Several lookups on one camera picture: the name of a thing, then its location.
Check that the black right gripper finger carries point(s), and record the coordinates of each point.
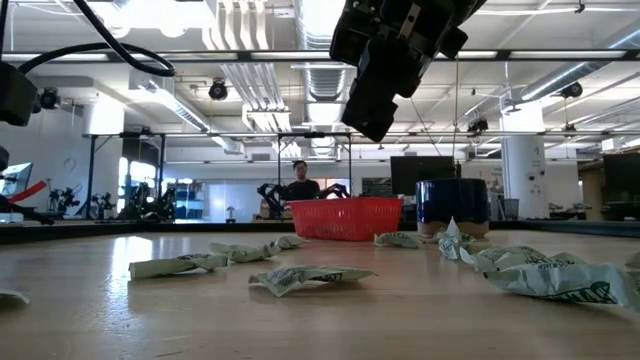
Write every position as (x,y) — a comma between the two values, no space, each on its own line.
(414,75)
(372,100)

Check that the green white sweetener packet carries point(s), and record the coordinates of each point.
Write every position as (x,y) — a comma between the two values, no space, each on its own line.
(450,240)
(245,251)
(310,276)
(505,257)
(565,285)
(397,240)
(12,297)
(567,259)
(172,265)
(291,242)

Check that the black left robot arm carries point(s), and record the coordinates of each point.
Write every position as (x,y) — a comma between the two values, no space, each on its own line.
(17,95)

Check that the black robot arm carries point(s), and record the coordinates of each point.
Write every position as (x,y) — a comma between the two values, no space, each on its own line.
(272,197)
(337,191)

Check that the black chalkboard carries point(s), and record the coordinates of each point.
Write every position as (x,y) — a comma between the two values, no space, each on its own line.
(377,186)

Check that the black computer monitor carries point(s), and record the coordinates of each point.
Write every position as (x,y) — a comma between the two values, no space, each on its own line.
(422,175)

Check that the person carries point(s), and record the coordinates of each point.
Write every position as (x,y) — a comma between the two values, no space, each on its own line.
(302,187)

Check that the red plastic mesh basket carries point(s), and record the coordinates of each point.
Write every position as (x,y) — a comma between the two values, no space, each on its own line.
(345,220)

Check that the dark blue ceramic mug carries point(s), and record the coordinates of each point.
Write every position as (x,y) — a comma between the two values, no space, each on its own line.
(452,200)

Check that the white round column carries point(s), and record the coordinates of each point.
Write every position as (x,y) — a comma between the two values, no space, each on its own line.
(524,165)

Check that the grey mesh trash bin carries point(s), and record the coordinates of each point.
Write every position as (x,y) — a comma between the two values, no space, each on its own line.
(511,209)

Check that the dark cabinet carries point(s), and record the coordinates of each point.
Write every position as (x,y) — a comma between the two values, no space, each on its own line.
(621,185)

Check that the silver ribbed ventilation duct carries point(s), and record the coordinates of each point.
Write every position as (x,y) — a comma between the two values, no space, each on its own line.
(320,85)

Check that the black metal rig frame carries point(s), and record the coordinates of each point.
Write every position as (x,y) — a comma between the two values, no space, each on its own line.
(315,134)
(91,175)

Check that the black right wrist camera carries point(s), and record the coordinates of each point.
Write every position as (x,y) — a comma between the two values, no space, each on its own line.
(347,37)

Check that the black hanging camera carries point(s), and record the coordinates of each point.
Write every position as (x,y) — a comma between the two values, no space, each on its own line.
(218,90)
(477,125)
(48,98)
(571,90)

